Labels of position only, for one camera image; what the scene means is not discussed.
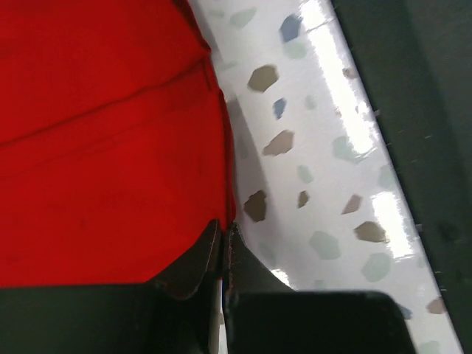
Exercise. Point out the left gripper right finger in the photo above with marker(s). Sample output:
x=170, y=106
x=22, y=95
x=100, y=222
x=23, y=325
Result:
x=264, y=315

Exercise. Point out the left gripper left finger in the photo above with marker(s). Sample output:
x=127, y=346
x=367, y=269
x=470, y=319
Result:
x=177, y=311

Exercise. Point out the red t-shirt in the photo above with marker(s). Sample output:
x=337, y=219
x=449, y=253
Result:
x=116, y=147

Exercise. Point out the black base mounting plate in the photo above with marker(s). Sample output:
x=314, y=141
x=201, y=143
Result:
x=414, y=59

